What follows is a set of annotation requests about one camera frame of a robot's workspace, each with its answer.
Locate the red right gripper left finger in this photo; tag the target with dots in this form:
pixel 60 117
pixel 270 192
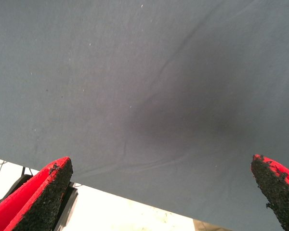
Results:
pixel 33 204

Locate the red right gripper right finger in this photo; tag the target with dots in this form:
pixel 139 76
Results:
pixel 279 192

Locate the dark grey table cloth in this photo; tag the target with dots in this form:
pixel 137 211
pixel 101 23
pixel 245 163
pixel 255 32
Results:
pixel 135 72

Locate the black frame under table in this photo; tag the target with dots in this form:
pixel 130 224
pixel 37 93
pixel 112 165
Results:
pixel 68 202

